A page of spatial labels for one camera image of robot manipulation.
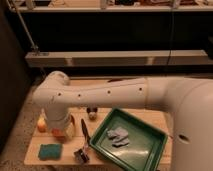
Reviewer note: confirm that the red bowl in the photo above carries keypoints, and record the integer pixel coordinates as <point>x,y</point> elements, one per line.
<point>66,134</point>

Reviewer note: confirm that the teal green sponge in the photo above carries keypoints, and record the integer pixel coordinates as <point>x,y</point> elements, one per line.
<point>50,151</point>

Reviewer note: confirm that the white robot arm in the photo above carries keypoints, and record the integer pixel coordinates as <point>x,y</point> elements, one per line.
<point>188,100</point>

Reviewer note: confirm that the small dark round toy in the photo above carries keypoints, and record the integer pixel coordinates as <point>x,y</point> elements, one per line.
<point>92,113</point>

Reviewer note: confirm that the wooden shelf beam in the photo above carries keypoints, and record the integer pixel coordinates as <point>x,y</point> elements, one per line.
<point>118,58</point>

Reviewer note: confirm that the grey crumpled cloth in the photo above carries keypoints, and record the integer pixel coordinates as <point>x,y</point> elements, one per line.
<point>119,137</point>

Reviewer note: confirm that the green plastic tray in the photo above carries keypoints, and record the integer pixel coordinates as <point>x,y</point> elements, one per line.
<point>145,147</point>

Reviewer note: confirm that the yellow orange fruit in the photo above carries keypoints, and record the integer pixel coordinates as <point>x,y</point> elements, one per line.
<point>41,125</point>

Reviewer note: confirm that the metal diagonal pole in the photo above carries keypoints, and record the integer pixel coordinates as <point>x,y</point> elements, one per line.
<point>34,47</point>

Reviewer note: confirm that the black handled brush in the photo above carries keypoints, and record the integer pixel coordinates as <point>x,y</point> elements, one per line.
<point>81,155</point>

